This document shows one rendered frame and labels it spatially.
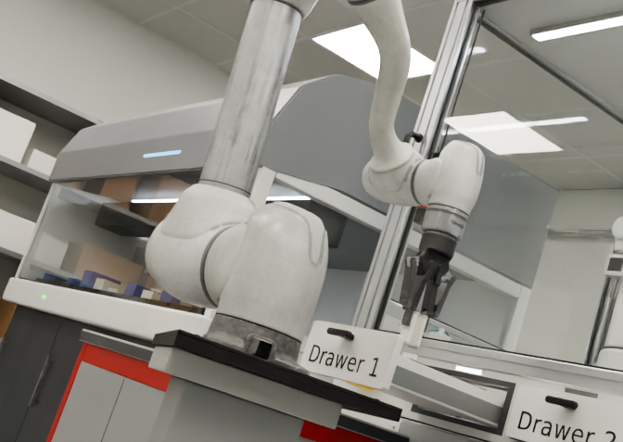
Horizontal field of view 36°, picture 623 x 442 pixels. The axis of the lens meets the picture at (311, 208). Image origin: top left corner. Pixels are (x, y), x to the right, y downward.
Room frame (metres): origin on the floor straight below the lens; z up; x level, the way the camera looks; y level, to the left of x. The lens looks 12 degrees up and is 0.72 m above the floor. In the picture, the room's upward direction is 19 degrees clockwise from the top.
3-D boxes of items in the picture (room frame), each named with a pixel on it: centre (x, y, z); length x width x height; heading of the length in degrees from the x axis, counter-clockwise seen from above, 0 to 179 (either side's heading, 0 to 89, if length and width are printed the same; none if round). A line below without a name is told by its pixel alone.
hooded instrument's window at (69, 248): (3.73, 0.17, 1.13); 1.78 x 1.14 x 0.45; 32
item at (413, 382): (2.04, -0.34, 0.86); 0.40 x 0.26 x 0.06; 122
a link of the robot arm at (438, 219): (1.94, -0.28, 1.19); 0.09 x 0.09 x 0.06
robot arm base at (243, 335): (1.58, 0.02, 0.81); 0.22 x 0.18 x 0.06; 9
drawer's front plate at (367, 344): (1.93, -0.17, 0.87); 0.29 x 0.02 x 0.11; 32
